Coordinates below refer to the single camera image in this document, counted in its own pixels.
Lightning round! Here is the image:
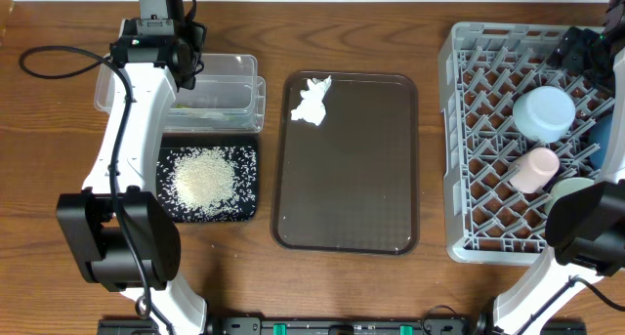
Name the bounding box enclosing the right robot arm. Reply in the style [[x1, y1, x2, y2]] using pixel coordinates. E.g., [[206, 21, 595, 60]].
[[473, 0, 624, 334]]

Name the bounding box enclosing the black tray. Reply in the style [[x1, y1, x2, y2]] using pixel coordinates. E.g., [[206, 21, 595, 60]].
[[154, 135, 263, 226]]

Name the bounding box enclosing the white tissue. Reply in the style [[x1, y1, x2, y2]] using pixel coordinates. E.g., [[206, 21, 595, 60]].
[[291, 76, 332, 126]]

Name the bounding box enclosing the black cable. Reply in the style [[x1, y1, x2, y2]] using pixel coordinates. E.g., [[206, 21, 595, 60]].
[[18, 45, 175, 335]]

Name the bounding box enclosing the brown serving tray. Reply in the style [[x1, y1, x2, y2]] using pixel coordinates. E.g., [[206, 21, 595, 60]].
[[271, 71, 419, 256]]

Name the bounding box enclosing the clear plastic bin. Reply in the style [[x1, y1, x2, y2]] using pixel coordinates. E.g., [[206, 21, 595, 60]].
[[121, 54, 266, 134]]

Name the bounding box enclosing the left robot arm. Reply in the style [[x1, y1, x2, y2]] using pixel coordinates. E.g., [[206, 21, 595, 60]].
[[57, 0, 210, 334]]

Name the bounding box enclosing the pile of rice grains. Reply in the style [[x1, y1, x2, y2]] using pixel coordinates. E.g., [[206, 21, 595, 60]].
[[156, 147, 258, 219]]

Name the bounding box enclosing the light blue bowl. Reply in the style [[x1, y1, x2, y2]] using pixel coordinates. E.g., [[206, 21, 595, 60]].
[[513, 86, 576, 144]]

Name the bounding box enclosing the dark blue plate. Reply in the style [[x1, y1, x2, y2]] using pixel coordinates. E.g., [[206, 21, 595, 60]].
[[589, 114, 612, 170]]

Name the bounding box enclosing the grey dishwasher rack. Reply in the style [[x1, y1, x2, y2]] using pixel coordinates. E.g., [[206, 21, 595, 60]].
[[437, 21, 614, 266]]

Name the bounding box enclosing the yellow snack wrapper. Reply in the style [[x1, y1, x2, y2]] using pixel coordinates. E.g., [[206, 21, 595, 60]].
[[171, 105, 232, 121]]

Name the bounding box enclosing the pink cup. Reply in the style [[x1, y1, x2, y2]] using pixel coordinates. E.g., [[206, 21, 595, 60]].
[[509, 147, 560, 193]]

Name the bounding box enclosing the mint green bowl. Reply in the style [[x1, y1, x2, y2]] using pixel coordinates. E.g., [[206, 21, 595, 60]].
[[544, 177, 594, 215]]

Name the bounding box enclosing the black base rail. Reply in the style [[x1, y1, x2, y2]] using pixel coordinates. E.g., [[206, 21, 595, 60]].
[[96, 317, 588, 335]]

